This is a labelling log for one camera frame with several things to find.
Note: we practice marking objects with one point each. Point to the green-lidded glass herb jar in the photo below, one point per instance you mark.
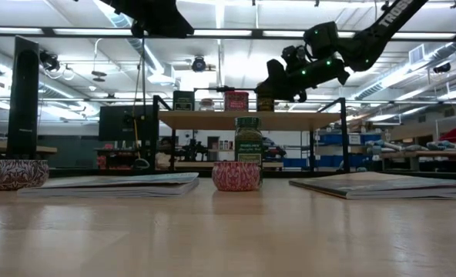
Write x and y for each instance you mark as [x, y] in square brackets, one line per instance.
[248, 138]

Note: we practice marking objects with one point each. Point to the small clear beige-lidded jar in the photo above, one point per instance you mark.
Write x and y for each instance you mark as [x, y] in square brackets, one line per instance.
[206, 105]

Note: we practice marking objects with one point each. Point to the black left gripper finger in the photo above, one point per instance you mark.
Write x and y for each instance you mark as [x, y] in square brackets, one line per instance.
[166, 29]

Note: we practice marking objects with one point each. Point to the black upright frame post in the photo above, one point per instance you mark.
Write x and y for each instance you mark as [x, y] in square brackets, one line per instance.
[23, 100]

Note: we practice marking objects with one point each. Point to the black round ceiling camera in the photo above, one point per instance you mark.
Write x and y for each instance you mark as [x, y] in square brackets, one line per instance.
[198, 64]

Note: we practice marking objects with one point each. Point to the wooden background table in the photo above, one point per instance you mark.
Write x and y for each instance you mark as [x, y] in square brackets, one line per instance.
[47, 149]

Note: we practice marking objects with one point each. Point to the red patterned bowl centre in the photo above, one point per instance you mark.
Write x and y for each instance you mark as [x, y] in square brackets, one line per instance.
[235, 177]

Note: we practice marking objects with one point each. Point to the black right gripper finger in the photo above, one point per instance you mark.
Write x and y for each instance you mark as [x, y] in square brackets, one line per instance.
[276, 79]

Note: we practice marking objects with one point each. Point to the black background robot arm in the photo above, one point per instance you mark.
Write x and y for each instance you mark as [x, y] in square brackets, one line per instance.
[192, 150]
[274, 150]

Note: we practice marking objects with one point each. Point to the black overhead frame bar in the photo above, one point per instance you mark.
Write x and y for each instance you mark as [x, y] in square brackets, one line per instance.
[232, 33]

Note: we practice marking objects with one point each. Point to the black monitor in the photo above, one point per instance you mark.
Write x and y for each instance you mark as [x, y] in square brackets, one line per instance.
[116, 123]

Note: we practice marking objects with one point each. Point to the black table frame rail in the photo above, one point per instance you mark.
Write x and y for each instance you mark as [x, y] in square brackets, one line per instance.
[405, 174]

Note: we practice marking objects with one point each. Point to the white ceiling air vent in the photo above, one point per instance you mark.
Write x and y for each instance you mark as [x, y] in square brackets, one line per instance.
[416, 54]

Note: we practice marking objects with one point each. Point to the red patterned bowl left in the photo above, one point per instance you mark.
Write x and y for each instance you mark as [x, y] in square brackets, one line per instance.
[16, 175]

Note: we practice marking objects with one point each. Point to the blue storage bin rack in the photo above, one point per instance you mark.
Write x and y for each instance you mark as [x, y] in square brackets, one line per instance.
[334, 139]

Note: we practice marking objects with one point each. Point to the wooden background workbench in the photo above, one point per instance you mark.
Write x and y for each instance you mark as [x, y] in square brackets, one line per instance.
[436, 154]

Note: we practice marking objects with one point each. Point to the black camera on post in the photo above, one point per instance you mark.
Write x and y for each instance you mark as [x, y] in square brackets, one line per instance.
[50, 61]

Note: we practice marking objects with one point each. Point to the red patterned bowl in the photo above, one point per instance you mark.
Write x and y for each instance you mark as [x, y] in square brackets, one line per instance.
[16, 175]
[235, 177]

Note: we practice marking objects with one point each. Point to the person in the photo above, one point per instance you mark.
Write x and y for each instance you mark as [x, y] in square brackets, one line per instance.
[163, 158]

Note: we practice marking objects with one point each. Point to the black ceiling speaker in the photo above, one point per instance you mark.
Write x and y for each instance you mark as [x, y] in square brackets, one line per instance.
[442, 67]

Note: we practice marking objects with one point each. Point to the red-lidded smoked paprika tin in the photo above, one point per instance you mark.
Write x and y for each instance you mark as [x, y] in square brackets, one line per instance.
[236, 101]

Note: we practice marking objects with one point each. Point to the yellow-lidded crunchy onion jar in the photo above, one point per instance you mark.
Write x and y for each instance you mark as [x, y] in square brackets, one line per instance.
[265, 105]

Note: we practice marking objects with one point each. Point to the green black pepper tin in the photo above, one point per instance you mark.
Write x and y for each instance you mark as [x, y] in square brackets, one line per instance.
[183, 101]

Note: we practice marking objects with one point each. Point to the Acadia picture book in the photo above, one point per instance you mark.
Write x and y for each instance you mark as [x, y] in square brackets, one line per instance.
[386, 188]

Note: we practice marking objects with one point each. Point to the black overhead camera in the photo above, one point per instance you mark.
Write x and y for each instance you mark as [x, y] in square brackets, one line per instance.
[291, 54]

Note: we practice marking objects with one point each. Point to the pale blue paperback book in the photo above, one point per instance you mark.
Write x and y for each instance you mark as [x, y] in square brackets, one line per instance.
[108, 186]

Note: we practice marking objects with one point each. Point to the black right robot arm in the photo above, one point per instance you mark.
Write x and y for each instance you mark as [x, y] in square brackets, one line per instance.
[386, 27]

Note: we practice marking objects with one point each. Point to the wooden shelf with black frame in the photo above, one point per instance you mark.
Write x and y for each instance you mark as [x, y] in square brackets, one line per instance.
[212, 120]

